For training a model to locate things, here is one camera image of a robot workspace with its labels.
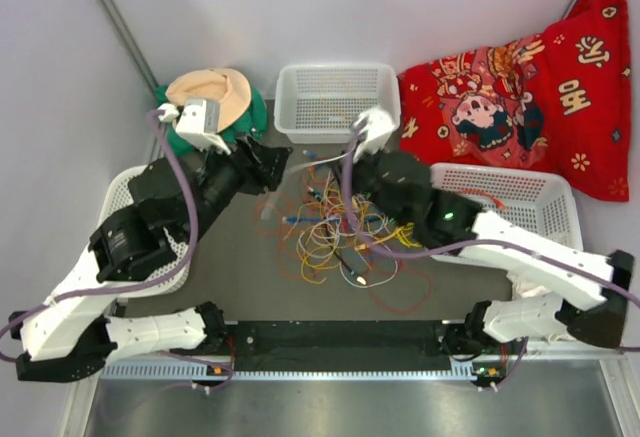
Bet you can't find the red printed pillow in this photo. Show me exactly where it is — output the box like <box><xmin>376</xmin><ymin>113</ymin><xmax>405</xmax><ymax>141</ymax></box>
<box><xmin>399</xmin><ymin>0</ymin><xmax>632</xmax><ymax>202</ymax></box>

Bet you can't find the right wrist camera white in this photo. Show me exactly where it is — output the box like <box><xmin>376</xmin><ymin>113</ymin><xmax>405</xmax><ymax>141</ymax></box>
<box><xmin>352</xmin><ymin>106</ymin><xmax>395</xmax><ymax>162</ymax></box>

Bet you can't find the peach bucket hat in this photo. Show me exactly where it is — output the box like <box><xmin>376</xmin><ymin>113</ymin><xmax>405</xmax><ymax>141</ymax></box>
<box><xmin>165</xmin><ymin>68</ymin><xmax>252</xmax><ymax>132</ymax></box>

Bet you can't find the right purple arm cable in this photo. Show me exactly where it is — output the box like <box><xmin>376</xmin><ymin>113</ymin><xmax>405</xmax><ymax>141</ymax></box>
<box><xmin>342</xmin><ymin>129</ymin><xmax>640</xmax><ymax>308</ymax></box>

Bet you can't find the blue cable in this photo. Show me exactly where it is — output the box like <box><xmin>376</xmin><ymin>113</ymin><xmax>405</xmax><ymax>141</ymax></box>
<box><xmin>282</xmin><ymin>149</ymin><xmax>396</xmax><ymax>268</ymax></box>

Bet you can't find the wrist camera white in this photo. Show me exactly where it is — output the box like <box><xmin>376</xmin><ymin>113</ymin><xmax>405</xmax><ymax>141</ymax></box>
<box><xmin>157</xmin><ymin>98</ymin><xmax>231</xmax><ymax>155</ymax></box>
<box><xmin>352</xmin><ymin>106</ymin><xmax>395</xmax><ymax>162</ymax></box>

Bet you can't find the red ethernet cable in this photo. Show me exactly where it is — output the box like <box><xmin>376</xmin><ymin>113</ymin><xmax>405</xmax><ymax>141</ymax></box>
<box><xmin>457</xmin><ymin>187</ymin><xmax>507</xmax><ymax>211</ymax></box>

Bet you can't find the black cable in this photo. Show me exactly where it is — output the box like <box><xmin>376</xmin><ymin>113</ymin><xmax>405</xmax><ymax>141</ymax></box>
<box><xmin>324</xmin><ymin>166</ymin><xmax>366</xmax><ymax>278</ymax></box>

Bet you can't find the white basket back centre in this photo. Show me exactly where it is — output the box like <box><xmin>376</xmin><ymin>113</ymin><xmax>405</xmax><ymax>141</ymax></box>
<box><xmin>274</xmin><ymin>63</ymin><xmax>401</xmax><ymax>144</ymax></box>

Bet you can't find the white slotted cable duct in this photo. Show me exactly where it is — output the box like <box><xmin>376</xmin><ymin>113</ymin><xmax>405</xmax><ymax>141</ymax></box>
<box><xmin>99</xmin><ymin>359</ymin><xmax>501</xmax><ymax>382</ymax></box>

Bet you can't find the white basket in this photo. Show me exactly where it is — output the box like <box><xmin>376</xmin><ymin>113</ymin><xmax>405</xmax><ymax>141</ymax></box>
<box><xmin>431</xmin><ymin>163</ymin><xmax>583</xmax><ymax>250</ymax></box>
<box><xmin>97</xmin><ymin>164</ymin><xmax>191</xmax><ymax>298</ymax></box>
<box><xmin>274</xmin><ymin>63</ymin><xmax>401</xmax><ymax>144</ymax></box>

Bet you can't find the white cloth right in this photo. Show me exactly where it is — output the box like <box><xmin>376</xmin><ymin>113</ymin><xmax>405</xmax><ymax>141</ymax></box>
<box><xmin>512</xmin><ymin>278</ymin><xmax>550</xmax><ymax>300</ymax></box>

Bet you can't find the black base bar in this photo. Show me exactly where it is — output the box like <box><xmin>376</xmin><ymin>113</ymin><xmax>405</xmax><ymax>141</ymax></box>
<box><xmin>206</xmin><ymin>320</ymin><xmax>451</xmax><ymax>372</ymax></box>

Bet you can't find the orange thin cable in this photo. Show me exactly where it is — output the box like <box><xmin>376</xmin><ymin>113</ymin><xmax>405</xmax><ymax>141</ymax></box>
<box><xmin>254</xmin><ymin>166</ymin><xmax>434</xmax><ymax>314</ymax></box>

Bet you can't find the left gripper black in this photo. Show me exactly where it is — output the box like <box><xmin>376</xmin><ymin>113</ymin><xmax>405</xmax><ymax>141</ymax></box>
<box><xmin>182</xmin><ymin>132</ymin><xmax>295</xmax><ymax>247</ymax></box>

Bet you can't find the green cloth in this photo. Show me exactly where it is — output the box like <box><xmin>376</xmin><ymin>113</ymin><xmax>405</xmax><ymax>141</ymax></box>
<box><xmin>167</xmin><ymin>86</ymin><xmax>268</xmax><ymax>156</ymax></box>

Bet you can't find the yellow cable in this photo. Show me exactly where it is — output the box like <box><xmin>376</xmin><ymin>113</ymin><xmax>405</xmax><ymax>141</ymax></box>
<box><xmin>294</xmin><ymin>191</ymin><xmax>426</xmax><ymax>283</ymax></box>

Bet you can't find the white basket left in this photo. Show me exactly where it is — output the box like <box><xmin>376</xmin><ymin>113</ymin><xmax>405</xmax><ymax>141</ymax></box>
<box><xmin>97</xmin><ymin>164</ymin><xmax>191</xmax><ymax>298</ymax></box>

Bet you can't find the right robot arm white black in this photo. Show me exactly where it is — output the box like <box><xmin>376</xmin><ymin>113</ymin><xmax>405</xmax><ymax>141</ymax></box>
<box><xmin>341</xmin><ymin>151</ymin><xmax>639</xmax><ymax>353</ymax></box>

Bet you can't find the white basket right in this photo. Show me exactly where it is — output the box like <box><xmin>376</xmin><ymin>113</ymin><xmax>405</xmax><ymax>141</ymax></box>
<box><xmin>431</xmin><ymin>163</ymin><xmax>583</xmax><ymax>250</ymax></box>

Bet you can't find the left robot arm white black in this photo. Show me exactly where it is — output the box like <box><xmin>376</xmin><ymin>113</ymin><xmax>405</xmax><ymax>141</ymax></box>
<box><xmin>10</xmin><ymin>136</ymin><xmax>292</xmax><ymax>383</ymax></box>

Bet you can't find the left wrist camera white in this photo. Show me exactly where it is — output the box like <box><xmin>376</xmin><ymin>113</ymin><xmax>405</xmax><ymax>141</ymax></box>
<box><xmin>157</xmin><ymin>98</ymin><xmax>231</xmax><ymax>155</ymax></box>

